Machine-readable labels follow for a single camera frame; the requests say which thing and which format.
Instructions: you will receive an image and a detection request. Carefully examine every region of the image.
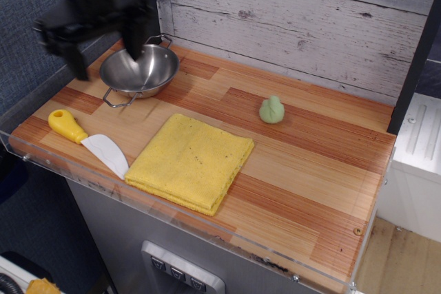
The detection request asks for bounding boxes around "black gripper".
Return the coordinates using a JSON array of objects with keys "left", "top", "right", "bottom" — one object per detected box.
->
[{"left": 33, "top": 0, "right": 151, "bottom": 81}]

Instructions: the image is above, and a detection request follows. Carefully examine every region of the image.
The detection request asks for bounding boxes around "yellow napkin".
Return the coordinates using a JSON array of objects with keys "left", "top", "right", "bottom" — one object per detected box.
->
[{"left": 125, "top": 114, "right": 254, "bottom": 216}]

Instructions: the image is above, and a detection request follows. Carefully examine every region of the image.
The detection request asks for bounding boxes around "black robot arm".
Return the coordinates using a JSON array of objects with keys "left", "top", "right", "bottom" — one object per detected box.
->
[{"left": 33, "top": 0, "right": 154, "bottom": 81}]

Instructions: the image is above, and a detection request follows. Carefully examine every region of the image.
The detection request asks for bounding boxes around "green toy vegetable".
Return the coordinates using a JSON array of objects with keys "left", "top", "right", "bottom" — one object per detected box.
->
[{"left": 259, "top": 96, "right": 285, "bottom": 124}]

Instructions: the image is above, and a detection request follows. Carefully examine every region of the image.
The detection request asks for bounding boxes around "clear acrylic table guard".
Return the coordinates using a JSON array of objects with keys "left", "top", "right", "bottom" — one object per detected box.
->
[{"left": 12, "top": 38, "right": 395, "bottom": 293}]

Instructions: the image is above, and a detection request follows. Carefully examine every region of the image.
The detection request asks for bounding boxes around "silver dispenser panel with buttons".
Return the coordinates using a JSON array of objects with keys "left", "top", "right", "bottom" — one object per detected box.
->
[{"left": 141, "top": 240, "right": 226, "bottom": 293}]

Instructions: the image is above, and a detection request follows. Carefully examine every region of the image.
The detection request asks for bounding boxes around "yellow object bottom left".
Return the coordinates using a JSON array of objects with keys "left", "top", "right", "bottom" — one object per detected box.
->
[{"left": 25, "top": 278, "right": 61, "bottom": 294}]

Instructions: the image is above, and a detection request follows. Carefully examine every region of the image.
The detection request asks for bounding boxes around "white ridged cabinet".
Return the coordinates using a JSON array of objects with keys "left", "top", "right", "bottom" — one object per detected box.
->
[{"left": 377, "top": 93, "right": 440, "bottom": 242}]

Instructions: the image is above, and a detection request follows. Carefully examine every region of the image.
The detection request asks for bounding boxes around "stainless steel bowl with handles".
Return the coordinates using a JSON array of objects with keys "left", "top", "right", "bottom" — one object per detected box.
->
[{"left": 99, "top": 34, "right": 180, "bottom": 108}]

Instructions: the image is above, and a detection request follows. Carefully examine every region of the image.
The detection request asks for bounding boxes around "yellow handled white plastic knife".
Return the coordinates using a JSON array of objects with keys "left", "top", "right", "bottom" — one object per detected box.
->
[{"left": 48, "top": 109, "right": 129, "bottom": 180}]

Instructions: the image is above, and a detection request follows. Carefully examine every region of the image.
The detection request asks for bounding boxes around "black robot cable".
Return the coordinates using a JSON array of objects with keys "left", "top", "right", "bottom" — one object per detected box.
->
[{"left": 0, "top": 272, "right": 25, "bottom": 294}]

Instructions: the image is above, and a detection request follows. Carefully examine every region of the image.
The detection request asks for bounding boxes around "black vertical post right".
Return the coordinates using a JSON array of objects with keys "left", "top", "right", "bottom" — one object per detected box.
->
[{"left": 387, "top": 0, "right": 441, "bottom": 135}]

